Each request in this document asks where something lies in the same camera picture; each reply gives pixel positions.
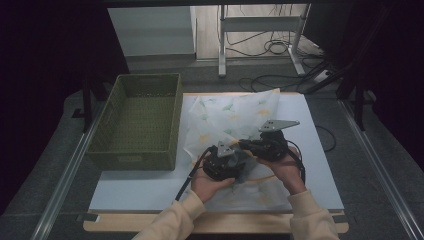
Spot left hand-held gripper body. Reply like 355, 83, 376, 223
201, 139, 251, 183

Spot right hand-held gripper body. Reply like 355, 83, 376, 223
248, 119, 301, 163

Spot grey cloth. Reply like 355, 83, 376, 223
233, 151, 258, 184

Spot white leaf-print laundry bag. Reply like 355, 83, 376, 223
181, 88, 294, 209

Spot green woven basket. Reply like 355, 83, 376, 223
85, 73, 184, 172

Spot person's left hand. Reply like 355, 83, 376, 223
190, 166, 237, 204

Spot person's right hand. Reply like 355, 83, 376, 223
255, 146, 308, 196

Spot white power strip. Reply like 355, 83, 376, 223
312, 69, 332, 84

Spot white metal stand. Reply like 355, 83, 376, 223
217, 3, 312, 79

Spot dark stand leg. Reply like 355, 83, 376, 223
353, 74, 367, 132
80, 78, 94, 134

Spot dark curtain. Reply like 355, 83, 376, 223
0, 0, 129, 214
301, 0, 424, 171

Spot grey cabinet panel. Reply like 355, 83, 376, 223
107, 5, 198, 64

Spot left hand-held gripper cable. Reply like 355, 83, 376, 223
174, 146, 214, 203

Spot black cable loop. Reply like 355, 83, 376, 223
314, 124, 337, 153

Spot long black floor cables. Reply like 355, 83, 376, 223
238, 59, 334, 94

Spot tangle of black cables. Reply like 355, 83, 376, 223
225, 29, 323, 58

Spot aluminium rail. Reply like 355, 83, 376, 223
337, 99, 424, 240
31, 99, 104, 240

